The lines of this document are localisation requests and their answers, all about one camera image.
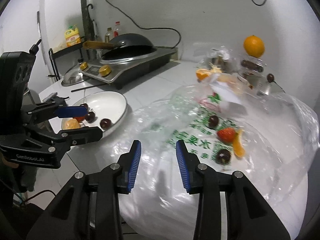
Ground peeled mandarin half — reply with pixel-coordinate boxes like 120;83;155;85
62;119;81;130

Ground strawberry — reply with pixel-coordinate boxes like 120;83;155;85
216;127;237;144
74;116;85;122

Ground dark cherry with stem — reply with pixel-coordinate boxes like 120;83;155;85
85;111;96;124

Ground mandarin segment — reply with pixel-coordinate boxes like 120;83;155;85
232;129;246;158

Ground dark cherry back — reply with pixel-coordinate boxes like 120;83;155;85
208;115;219;129

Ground steel pot lid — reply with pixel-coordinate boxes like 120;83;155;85
61;62;89;87

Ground white round plate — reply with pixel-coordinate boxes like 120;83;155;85
73;91;128;138

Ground black metal rack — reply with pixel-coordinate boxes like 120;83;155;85
48;37;85;81

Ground black chopstick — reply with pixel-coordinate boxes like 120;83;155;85
71;83;108;93

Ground steel induction cooker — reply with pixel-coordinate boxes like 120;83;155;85
80;47;178;89

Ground yellow detergent bottle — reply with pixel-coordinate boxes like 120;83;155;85
65;25;81;47

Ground black umbrella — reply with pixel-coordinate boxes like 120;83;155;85
86;3;98;41

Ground clear printed plastic bag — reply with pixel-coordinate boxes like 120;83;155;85
111;81;319;239

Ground dark oil bottle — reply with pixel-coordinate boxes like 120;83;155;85
105;27;114;43

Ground red cap sauce bottle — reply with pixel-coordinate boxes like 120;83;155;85
113;21;122;37

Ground black wok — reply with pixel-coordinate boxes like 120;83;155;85
82;34;156;61

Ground half peeled orange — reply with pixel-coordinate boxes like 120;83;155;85
195;65;222;81

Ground steel lid with knob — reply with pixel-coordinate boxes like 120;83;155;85
257;73;285;96

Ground steel cup in bag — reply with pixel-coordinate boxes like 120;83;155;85
193;42;237;74

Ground clear box of dates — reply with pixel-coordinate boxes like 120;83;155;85
238;54;266;78

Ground whole orange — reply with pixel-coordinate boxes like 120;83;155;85
243;35;265;58

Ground black cooker power cable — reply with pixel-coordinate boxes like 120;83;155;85
103;0;182;49

